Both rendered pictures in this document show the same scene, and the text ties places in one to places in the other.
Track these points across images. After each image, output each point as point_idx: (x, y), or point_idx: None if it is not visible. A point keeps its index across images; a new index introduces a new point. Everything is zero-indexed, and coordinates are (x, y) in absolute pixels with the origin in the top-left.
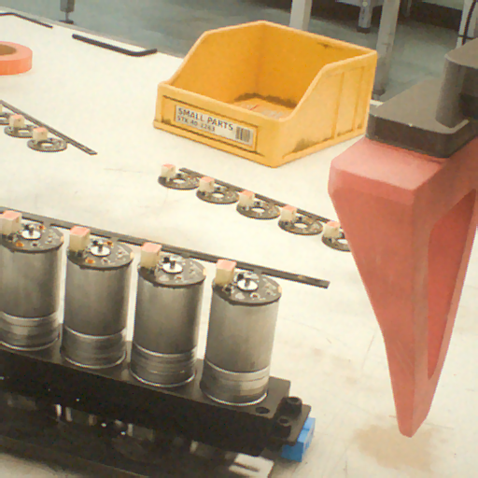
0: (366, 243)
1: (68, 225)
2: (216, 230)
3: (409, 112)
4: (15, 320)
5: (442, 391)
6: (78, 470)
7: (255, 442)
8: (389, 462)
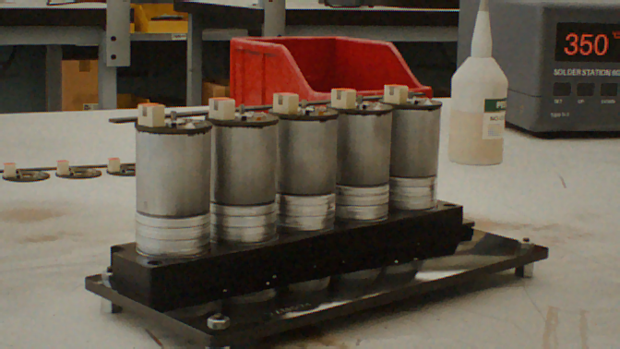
0: None
1: None
2: (40, 193)
3: None
4: (265, 209)
5: None
6: (420, 303)
7: (459, 232)
8: (482, 229)
